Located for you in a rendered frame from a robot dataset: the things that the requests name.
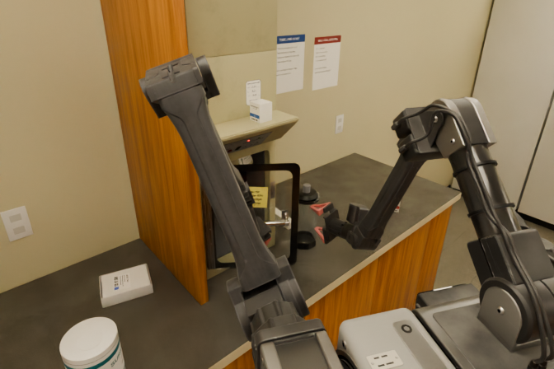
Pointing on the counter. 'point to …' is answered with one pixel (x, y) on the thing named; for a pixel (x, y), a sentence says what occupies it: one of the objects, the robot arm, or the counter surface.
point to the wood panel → (140, 190)
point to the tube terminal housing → (261, 63)
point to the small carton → (260, 110)
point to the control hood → (283, 122)
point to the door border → (208, 231)
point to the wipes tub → (92, 345)
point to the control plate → (246, 142)
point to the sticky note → (260, 196)
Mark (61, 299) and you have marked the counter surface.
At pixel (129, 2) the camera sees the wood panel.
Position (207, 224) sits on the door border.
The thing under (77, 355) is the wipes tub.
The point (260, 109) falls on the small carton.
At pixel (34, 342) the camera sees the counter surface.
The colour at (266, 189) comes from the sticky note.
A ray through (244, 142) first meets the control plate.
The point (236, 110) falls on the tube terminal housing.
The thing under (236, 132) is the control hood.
